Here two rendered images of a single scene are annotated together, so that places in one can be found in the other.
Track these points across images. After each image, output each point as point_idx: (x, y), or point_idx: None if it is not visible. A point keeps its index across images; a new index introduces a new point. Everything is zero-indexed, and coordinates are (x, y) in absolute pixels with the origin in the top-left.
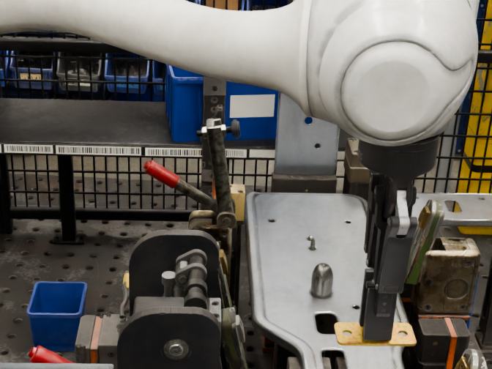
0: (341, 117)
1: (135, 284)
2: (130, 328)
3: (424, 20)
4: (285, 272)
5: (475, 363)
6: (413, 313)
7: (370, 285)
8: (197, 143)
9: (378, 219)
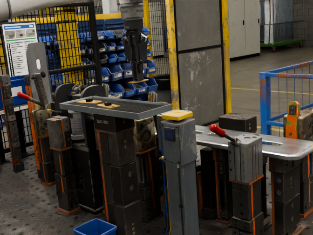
0: None
1: (58, 104)
2: (85, 93)
3: None
4: None
5: (153, 93)
6: None
7: (138, 62)
8: (0, 109)
9: (136, 43)
